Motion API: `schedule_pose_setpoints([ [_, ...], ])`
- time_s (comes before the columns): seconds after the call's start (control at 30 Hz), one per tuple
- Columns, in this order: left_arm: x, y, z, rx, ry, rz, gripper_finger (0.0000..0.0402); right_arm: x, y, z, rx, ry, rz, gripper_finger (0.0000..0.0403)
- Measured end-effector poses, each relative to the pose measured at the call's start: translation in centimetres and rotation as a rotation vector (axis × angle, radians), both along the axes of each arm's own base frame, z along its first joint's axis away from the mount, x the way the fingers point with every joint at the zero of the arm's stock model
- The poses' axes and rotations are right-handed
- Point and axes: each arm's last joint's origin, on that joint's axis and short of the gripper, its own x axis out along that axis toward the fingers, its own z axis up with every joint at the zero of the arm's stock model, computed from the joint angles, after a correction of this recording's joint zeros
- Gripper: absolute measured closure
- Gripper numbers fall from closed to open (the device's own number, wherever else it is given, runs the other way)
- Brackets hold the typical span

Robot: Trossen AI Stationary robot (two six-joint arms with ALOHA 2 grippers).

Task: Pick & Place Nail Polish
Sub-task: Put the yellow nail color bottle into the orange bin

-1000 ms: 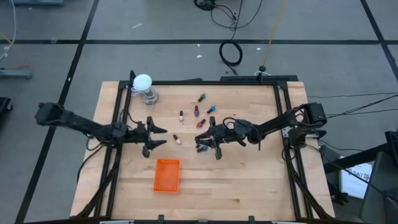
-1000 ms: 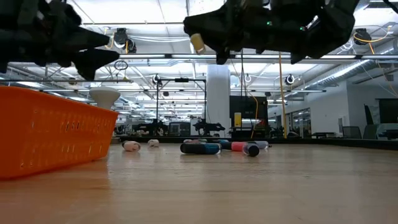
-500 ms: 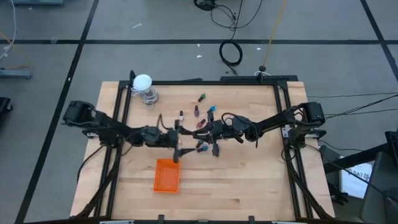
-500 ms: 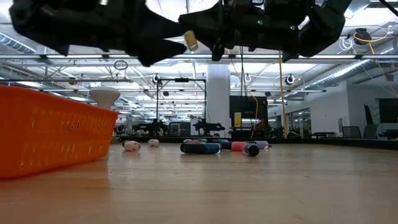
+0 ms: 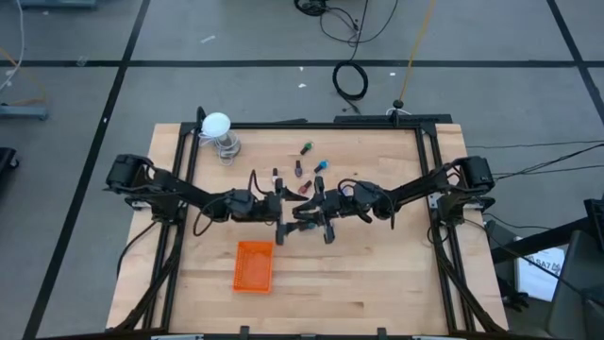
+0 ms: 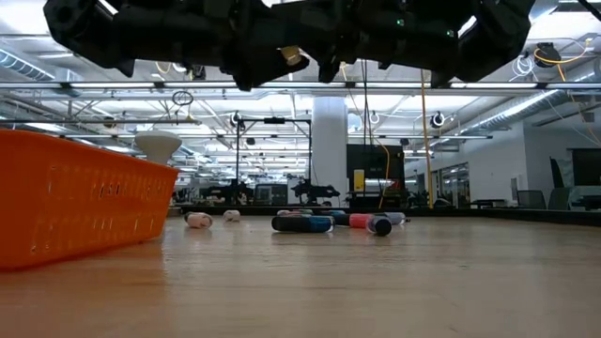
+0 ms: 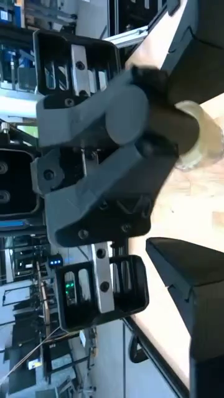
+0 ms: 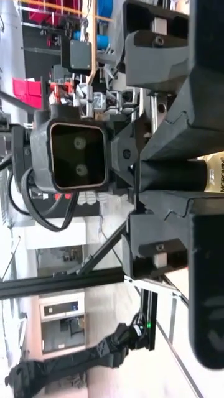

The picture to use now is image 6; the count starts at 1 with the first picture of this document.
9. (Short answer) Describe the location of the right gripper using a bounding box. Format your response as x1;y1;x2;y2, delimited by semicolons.
304;0;381;85

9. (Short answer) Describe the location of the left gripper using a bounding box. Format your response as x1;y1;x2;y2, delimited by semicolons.
206;0;311;93

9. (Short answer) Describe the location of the teal blue nail polish bottle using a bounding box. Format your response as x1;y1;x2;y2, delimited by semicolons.
322;209;351;227

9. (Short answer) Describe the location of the pale pink nail polish bottle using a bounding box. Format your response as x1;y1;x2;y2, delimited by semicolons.
183;211;214;230

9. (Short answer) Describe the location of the white round column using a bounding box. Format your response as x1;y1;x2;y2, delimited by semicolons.
311;96;349;207

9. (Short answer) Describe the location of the long ceiling light strip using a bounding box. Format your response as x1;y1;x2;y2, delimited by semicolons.
60;133;494;141
0;80;601;91

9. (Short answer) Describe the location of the black cabinet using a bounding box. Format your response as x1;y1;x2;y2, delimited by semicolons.
346;144;406;207

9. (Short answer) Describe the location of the white mushroom-shaped lamp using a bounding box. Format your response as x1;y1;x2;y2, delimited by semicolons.
133;130;183;166

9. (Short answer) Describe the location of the grey ceiling beam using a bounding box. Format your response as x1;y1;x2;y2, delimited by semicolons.
0;117;203;126

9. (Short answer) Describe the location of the orange plastic basket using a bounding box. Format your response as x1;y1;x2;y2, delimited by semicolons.
0;129;180;272

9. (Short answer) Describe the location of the grey mesh chair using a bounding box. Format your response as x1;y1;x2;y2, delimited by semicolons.
516;189;547;210
547;187;572;211

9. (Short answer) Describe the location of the black monitor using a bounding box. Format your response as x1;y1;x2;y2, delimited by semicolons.
566;147;601;188

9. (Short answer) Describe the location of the black coiled hanging cable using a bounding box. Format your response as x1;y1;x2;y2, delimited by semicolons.
360;59;370;146

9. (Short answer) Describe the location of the black rig frame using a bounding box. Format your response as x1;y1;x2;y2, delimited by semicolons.
234;116;314;207

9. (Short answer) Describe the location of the yellow curved background cable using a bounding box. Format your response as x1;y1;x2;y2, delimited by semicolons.
375;140;392;210

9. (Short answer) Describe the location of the yellow hanging cable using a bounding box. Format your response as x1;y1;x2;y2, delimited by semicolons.
419;69;436;210

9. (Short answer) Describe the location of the silver ceiling duct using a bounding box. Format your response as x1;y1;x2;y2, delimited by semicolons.
0;49;55;82
462;88;560;135

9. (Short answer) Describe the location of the black metal table frame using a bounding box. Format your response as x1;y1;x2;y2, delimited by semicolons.
166;204;601;228

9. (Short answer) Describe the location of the black reel with yellow cable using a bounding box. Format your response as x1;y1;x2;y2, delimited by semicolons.
534;41;562;69

